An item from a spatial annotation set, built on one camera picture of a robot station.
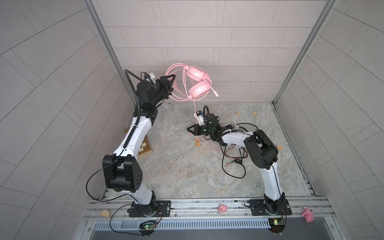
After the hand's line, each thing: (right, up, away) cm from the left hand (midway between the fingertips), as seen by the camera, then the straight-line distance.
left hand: (178, 75), depth 69 cm
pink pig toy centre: (+21, -63, +1) cm, 66 cm away
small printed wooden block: (+9, -36, +24) cm, 44 cm away
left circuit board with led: (-13, -68, -5) cm, 69 cm away
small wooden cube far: (+51, -18, +39) cm, 66 cm away
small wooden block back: (+39, -17, +42) cm, 60 cm away
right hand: (+3, -28, +21) cm, 35 cm away
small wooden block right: (+61, -39, +24) cm, 76 cm away
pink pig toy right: (+60, -65, -2) cm, 88 cm away
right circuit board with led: (+46, -70, -1) cm, 83 cm away
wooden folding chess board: (-23, -38, +20) cm, 49 cm away
